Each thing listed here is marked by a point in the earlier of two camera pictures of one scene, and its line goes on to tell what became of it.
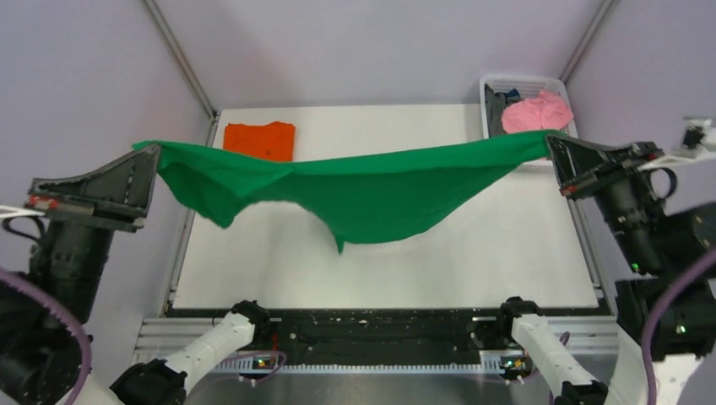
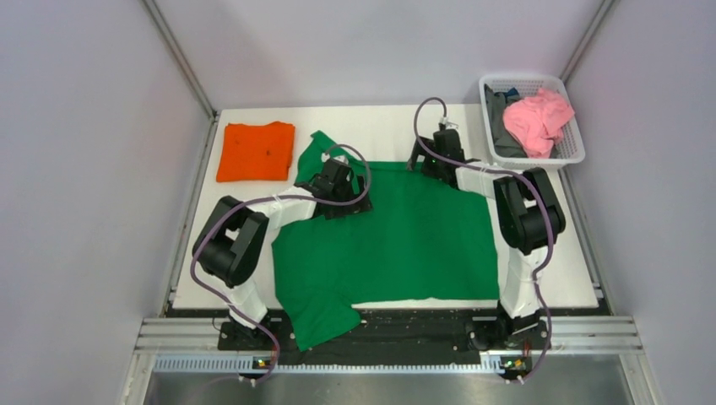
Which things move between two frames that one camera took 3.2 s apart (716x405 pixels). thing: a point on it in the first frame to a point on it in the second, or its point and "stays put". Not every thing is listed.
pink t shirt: [546, 111] stays put
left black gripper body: [88, 225] to [339, 210]
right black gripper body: [623, 196] to [431, 171]
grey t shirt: [495, 102] stays put
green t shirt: [347, 197] to [420, 241]
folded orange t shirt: [273, 140] stays put
